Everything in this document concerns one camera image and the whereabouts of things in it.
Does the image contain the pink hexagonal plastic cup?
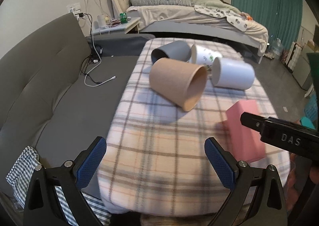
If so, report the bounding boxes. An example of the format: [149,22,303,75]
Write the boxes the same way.
[226,100,266,163]

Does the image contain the white cylindrical cup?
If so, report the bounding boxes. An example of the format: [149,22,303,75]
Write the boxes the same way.
[211,57,255,91]

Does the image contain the brown paper cup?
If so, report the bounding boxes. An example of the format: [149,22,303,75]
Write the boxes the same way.
[149,58,208,112]

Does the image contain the white floral paper cup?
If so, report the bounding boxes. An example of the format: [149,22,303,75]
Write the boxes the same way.
[189,44,223,68]

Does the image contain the grey plastic cup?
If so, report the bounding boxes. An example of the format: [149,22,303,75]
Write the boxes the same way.
[151,40,191,64]

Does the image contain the teal laundry basket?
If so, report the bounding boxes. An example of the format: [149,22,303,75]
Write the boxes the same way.
[300,94,318,129]

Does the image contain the blue checkered cloth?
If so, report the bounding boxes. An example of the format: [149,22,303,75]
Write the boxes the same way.
[5,145,111,226]

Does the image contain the grey mini fridge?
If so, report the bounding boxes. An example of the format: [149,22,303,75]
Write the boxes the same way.
[292,44,313,91]

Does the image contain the clear water jug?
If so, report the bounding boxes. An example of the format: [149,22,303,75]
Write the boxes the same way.
[270,38,283,59]

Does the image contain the grey sofa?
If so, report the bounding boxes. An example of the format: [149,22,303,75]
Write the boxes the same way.
[1,14,153,196]

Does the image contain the plaid blanket on table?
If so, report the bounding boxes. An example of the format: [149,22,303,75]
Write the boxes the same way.
[97,38,276,217]

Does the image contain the patterned white quilt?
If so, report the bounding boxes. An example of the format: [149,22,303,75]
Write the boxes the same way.
[194,5,248,32]

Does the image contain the teal curtain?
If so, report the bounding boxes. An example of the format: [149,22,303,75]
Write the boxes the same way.
[231,0,303,50]

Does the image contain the bed with beige sheets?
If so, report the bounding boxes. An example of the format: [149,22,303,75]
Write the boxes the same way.
[111,0,269,62]

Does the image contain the white bedside table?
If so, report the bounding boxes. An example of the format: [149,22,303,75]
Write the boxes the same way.
[93,17,140,35]

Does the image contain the green bottle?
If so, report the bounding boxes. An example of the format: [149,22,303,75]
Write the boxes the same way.
[119,12,128,24]

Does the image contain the striped pillow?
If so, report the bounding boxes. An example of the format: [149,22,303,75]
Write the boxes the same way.
[130,0,192,7]

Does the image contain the white charging cable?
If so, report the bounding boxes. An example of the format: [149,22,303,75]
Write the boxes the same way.
[83,0,117,87]

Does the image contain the wall power socket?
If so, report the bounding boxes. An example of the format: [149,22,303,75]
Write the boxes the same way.
[67,3,82,16]

